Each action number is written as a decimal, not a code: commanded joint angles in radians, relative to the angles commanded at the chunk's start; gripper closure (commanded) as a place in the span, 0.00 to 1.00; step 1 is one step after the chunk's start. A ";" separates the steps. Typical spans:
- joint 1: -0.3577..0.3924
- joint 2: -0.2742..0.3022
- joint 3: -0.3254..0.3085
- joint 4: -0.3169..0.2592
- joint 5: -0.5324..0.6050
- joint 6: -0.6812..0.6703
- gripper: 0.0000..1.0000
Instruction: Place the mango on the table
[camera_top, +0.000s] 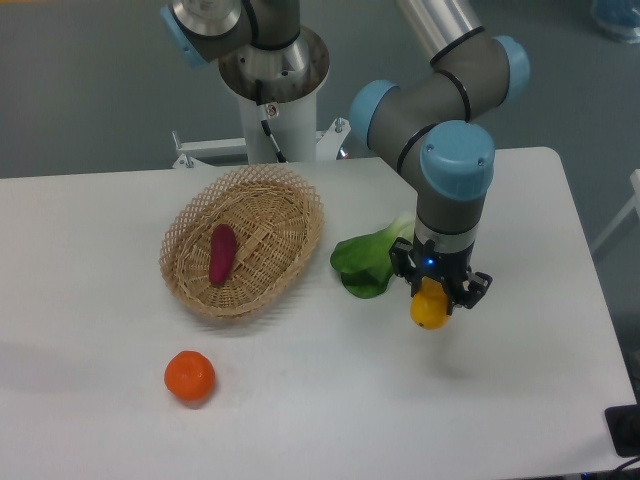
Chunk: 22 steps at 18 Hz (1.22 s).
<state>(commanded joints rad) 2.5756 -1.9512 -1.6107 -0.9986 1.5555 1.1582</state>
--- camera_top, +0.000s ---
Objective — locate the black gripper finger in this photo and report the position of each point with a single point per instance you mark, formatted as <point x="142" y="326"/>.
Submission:
<point x="465" y="290"/>
<point x="400" y="255"/>

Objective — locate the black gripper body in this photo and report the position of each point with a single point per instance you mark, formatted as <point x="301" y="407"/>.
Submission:
<point x="449" y="269"/>

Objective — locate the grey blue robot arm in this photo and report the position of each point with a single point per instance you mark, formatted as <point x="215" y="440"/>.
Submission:
<point x="427" y="133"/>

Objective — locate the green bok choy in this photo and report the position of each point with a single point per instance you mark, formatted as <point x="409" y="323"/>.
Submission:
<point x="363" y="262"/>

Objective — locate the woven wicker basket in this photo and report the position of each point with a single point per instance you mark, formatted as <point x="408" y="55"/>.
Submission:
<point x="277" y="218"/>

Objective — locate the purple sweet potato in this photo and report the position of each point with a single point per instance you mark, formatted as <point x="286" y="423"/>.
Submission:
<point x="222" y="254"/>

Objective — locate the black device at edge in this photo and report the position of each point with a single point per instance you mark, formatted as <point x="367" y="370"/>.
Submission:
<point x="623" y="426"/>

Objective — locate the orange tangerine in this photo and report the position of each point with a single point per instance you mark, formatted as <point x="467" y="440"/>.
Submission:
<point x="190" y="376"/>

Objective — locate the blue object top right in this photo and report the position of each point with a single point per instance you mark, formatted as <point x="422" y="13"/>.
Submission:
<point x="619" y="19"/>

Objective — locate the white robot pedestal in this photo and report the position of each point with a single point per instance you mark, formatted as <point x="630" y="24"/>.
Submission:
<point x="276" y="92"/>

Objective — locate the white frame at right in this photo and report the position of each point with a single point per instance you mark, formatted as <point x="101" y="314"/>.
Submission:
<point x="621" y="223"/>

